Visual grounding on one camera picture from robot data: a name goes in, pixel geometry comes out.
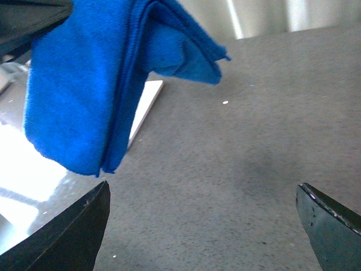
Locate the blue microfiber cloth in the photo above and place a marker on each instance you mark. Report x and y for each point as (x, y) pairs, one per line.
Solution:
(87, 76)

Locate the white pleated curtain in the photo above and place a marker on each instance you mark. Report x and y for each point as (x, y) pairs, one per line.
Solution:
(232, 20)

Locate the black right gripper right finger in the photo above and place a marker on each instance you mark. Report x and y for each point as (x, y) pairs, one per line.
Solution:
(332, 228)

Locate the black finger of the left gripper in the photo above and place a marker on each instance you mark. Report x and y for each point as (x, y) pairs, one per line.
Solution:
(24, 21)

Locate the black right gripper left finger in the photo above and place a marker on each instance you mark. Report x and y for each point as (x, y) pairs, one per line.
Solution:
(70, 241)

